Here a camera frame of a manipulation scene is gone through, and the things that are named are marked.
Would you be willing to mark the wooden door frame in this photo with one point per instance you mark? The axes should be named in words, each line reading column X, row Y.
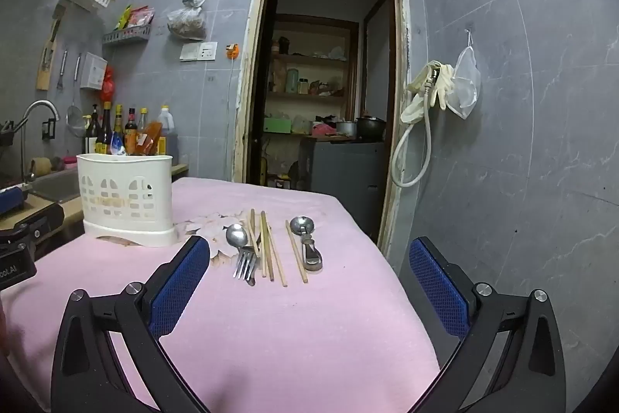
column 242, row 103

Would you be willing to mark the red plastic bag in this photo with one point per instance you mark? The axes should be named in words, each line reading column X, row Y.
column 109, row 86

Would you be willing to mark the black wok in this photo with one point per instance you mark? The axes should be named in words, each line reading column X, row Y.
column 12, row 135

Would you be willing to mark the wooden knife holder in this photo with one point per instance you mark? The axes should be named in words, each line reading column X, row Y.
column 44, row 74

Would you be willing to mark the hanging metal peeler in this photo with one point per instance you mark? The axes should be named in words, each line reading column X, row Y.
column 62, row 72

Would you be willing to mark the orange wall hook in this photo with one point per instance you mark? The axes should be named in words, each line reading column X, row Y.
column 233, row 50

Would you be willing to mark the pink cloth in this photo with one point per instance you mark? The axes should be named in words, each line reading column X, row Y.
column 323, row 131

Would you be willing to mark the tan loofah sponge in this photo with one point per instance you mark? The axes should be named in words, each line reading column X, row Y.
column 41, row 165

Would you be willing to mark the yellow snack packet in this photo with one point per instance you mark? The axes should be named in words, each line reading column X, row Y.
column 124, row 18

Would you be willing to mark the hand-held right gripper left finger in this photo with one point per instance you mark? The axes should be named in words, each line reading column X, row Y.
column 180, row 285

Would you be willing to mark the green canister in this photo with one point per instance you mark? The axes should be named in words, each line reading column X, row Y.
column 292, row 81

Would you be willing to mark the white mesh bag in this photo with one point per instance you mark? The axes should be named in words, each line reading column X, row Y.
column 466, row 84

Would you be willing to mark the grey cabinet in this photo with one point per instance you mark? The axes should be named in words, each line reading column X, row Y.
column 338, row 180

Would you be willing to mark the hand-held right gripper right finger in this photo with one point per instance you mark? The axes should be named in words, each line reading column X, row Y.
column 437, row 285

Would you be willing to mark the small steel pot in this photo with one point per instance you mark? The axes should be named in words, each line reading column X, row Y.
column 346, row 128

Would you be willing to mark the white wall box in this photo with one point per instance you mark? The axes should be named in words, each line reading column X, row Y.
column 93, row 72

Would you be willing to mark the black cooking pot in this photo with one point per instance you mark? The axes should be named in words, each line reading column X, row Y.
column 371, row 128

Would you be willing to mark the cream rubber gloves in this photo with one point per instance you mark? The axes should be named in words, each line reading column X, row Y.
column 442, row 89

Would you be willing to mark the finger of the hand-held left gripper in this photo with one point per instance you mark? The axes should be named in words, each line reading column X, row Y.
column 41, row 222
column 12, row 199

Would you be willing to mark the metal fork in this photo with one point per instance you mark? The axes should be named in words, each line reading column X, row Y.
column 245, row 263

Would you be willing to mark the hanging clear plastic bag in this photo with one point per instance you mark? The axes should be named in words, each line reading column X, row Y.
column 187, row 23

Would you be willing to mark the chrome kitchen faucet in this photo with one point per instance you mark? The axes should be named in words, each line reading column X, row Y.
column 41, row 104

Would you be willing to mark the metal spoon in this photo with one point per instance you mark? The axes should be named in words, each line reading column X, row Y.
column 236, row 235

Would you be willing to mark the grey wall rack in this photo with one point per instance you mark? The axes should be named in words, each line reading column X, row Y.
column 126, row 36

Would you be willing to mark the white plastic utensil holder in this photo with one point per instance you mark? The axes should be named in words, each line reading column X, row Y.
column 125, row 180

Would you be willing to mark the red snack packet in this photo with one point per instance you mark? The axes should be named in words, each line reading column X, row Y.
column 141, row 16

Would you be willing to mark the blue and white pouch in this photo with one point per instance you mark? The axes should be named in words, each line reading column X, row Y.
column 119, row 146

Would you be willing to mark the large cooking oil jug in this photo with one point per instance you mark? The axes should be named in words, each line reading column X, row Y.
column 169, row 127

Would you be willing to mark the hanging mesh strainer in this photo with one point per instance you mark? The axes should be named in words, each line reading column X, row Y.
column 76, row 122

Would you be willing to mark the steel kitchen sink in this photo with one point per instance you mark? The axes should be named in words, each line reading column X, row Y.
column 55, row 186

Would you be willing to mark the pink floral tablecloth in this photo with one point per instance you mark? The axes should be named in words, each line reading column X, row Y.
column 290, row 335

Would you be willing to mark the green box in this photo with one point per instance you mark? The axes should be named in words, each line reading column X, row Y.
column 277, row 125

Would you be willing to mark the wooden shelf unit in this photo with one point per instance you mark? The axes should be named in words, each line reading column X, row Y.
column 309, row 94

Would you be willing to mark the black wall hook holder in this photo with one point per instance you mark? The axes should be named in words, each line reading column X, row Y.
column 49, row 128

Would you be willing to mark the white wall switch panel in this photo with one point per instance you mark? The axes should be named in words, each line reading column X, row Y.
column 198, row 51

